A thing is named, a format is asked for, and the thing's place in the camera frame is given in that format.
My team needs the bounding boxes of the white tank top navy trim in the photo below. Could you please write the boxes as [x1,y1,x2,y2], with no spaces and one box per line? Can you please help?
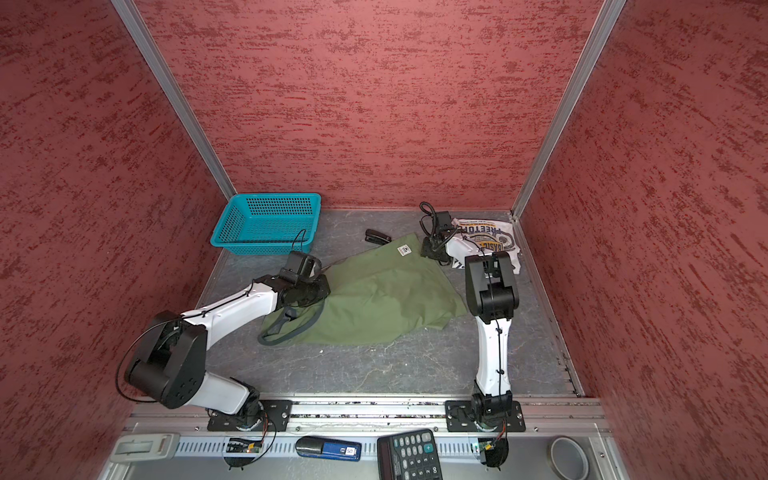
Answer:
[446,219,521,275]

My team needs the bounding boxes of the green tank top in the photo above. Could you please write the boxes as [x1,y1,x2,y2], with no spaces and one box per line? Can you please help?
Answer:
[258,233,467,347]

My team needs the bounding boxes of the small black stapler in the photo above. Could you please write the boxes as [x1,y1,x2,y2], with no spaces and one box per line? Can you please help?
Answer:
[365,229,392,245]

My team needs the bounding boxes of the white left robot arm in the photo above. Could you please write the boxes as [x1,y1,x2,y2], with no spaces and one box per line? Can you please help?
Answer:
[117,251,330,431]

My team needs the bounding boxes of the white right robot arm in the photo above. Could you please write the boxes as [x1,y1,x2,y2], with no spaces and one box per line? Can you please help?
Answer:
[419,202,521,433]

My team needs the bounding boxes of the teal plastic laundry basket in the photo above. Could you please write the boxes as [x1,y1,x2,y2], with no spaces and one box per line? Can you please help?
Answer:
[210,193,322,256]

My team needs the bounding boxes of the blue black handheld device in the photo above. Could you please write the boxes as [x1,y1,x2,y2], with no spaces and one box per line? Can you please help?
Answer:
[295,436,362,462]

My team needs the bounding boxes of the left small circuit board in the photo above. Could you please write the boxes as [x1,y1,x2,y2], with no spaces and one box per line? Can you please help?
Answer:
[225,437,263,455]

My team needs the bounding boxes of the small circuit board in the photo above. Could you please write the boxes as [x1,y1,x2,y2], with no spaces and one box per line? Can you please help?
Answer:
[478,439,509,469]
[225,437,263,455]

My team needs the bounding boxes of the black calculator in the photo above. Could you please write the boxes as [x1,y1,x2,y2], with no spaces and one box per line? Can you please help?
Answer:
[376,429,443,480]

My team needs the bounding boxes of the right small circuit board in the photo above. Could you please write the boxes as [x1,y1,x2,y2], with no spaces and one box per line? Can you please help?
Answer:
[478,439,509,469]

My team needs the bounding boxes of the grey tape roll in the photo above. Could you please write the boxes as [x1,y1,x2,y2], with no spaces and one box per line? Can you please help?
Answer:
[547,436,590,480]

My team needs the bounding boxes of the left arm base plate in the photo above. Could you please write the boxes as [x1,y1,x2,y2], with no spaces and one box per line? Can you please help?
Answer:
[207,399,293,434]

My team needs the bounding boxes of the aluminium rail frame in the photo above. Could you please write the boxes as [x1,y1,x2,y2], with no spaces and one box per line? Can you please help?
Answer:
[105,394,629,479]

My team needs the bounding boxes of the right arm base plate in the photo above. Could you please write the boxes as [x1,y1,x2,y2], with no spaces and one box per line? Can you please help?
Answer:
[444,400,526,434]

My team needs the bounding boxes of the grey plastic handle block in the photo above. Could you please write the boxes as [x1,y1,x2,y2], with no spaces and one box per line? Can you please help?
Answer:
[109,433,181,463]

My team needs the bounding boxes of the grey metal corner post right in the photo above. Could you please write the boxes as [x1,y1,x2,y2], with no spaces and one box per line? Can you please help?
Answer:
[511,0,626,222]

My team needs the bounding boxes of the grey metal corner post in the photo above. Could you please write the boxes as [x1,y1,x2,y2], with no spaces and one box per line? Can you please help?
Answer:
[511,0,626,222]
[110,0,237,200]

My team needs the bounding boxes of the grey metal corner post left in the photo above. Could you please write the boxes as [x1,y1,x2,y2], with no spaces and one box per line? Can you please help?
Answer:
[110,0,237,200]

